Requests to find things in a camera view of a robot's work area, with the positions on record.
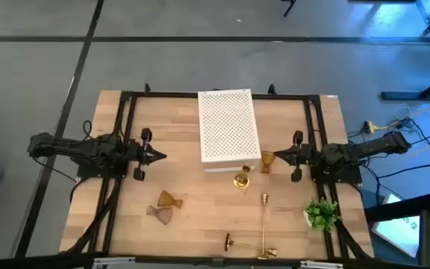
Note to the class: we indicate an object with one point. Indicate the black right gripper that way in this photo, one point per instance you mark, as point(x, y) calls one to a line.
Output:
point(304, 155)

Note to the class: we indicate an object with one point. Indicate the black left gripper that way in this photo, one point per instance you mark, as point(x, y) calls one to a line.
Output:
point(136, 154)

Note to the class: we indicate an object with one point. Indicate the amber ribbed glass candle holder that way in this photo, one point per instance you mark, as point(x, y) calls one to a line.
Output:
point(166, 200)
point(268, 158)

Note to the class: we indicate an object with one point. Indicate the short brass candle holder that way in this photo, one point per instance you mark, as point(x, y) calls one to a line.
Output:
point(241, 181)

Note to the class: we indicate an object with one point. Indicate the pink ribbed glass candle holder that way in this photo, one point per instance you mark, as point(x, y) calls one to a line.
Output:
point(164, 214)

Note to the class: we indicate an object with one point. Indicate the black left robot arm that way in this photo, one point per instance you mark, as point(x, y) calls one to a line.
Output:
point(69, 147)

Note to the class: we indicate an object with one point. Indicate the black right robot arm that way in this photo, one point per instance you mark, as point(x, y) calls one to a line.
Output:
point(368, 147)

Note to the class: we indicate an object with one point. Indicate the white perforated metal shelf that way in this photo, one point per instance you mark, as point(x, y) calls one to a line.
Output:
point(230, 127)

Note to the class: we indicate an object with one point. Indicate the green plant in white pot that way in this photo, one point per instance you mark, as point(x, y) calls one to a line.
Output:
point(321, 214)

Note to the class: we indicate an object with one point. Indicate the yellow power plug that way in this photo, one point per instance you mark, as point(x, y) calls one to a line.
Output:
point(370, 127)

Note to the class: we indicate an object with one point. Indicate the black bar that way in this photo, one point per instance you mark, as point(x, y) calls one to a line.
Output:
point(398, 209)

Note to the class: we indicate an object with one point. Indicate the black desk leg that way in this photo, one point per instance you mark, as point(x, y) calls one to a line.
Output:
point(405, 96)

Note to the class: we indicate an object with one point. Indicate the white flat panel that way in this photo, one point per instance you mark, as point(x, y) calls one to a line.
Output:
point(398, 231)

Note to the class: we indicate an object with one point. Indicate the black front crossbeam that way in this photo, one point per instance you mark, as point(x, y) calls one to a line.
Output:
point(32, 261)

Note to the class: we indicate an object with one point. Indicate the silver bracket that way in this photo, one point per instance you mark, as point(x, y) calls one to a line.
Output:
point(321, 265)
point(114, 261)

